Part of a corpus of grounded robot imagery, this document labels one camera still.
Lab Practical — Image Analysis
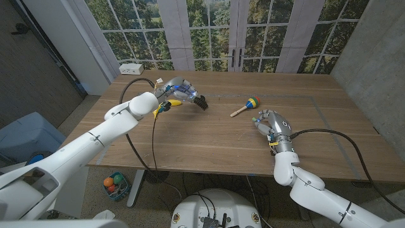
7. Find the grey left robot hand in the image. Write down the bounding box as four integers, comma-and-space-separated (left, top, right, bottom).
154, 77, 203, 105

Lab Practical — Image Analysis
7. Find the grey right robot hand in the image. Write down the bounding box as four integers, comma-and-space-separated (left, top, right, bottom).
252, 109, 295, 155

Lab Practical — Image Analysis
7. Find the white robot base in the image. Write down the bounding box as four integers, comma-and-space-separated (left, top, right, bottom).
170, 188, 263, 228

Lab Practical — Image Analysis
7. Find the yellow toy banana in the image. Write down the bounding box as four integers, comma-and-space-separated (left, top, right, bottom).
153, 99, 183, 120

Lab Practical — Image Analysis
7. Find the black hair claw clip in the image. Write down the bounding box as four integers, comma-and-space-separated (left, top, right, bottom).
193, 96, 209, 111

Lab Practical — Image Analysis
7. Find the colourful wooden maraca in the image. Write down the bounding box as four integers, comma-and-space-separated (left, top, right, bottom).
230, 96, 261, 118

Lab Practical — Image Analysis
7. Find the white power box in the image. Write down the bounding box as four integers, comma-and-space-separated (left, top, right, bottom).
118, 63, 145, 75

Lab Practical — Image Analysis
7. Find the printed window backdrop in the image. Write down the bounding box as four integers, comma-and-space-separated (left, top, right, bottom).
68, 0, 371, 75

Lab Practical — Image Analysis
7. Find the black round floor fan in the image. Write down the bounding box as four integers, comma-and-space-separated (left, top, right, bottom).
144, 170, 170, 184

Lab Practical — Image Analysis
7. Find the white table leg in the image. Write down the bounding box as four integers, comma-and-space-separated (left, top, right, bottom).
126, 169, 146, 209

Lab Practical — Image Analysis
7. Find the teal toy basket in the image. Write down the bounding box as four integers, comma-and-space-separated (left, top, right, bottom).
103, 172, 132, 201

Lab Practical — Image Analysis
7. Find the white crumpled cloth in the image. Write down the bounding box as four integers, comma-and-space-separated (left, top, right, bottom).
93, 209, 116, 221

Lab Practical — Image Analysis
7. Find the blue black pad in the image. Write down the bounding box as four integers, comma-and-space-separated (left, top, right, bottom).
27, 153, 45, 165

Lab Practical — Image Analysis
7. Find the grey-blue storage bin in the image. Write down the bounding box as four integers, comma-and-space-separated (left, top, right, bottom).
0, 111, 64, 163

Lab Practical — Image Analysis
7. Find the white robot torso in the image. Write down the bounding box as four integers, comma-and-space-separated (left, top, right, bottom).
0, 219, 129, 228

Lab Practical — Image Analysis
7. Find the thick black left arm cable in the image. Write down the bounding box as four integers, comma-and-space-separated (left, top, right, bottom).
119, 77, 183, 200

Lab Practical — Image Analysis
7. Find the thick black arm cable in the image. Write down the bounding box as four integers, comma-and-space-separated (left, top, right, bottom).
289, 128, 405, 216
119, 77, 183, 200

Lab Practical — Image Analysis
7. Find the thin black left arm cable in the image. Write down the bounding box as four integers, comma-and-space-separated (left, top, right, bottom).
151, 110, 159, 172

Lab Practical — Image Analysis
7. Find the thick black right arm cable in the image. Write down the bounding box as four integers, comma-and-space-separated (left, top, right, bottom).
289, 128, 405, 216

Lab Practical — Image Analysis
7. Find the black door handle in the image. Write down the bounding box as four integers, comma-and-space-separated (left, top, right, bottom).
11, 22, 31, 35

